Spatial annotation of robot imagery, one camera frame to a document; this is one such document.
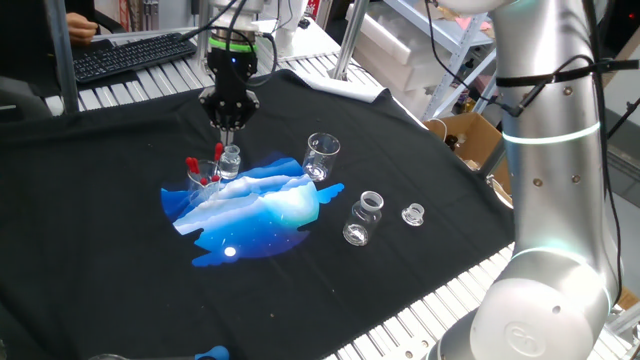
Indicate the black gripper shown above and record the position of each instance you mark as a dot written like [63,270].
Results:
[232,70]

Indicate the glass beaker holding liquid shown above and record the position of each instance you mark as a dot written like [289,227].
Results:
[107,357]

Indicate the bare person hand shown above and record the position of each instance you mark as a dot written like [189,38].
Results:
[80,29]

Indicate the small clear glass vial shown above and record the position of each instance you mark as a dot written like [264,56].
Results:
[230,167]

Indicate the glass beaker holding droppers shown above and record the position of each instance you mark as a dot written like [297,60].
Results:
[197,192]

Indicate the white plastic stand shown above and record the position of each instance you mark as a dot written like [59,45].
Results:
[291,30]

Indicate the clear glass beaker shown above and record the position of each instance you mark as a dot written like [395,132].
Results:
[320,167]

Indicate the black computer keyboard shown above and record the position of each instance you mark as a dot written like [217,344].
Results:
[130,55]

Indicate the white towel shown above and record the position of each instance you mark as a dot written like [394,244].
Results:
[345,89]

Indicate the red sign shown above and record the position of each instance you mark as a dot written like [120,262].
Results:
[313,7]

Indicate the white foam blocks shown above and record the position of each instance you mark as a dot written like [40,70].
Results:
[390,50]

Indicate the clear wide-mouth glass bottle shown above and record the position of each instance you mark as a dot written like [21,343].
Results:
[362,222]

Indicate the grey chair back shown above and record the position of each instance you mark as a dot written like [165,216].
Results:
[20,100]

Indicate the black cloth with blue print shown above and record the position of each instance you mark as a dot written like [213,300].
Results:
[100,280]

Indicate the grey metal shelf rack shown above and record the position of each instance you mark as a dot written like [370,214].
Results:
[457,60]

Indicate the brown cardboard box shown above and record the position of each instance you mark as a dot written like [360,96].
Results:
[475,132]

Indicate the long blue bulb pipette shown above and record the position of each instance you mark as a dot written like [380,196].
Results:
[212,353]

